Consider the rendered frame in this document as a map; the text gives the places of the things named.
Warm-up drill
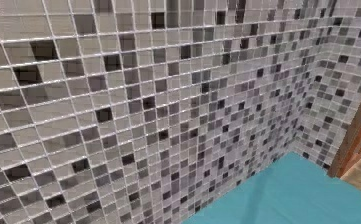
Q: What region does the brown wooden room door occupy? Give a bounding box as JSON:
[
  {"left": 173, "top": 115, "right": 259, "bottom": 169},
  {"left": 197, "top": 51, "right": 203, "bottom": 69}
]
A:
[{"left": 327, "top": 89, "right": 361, "bottom": 179}]

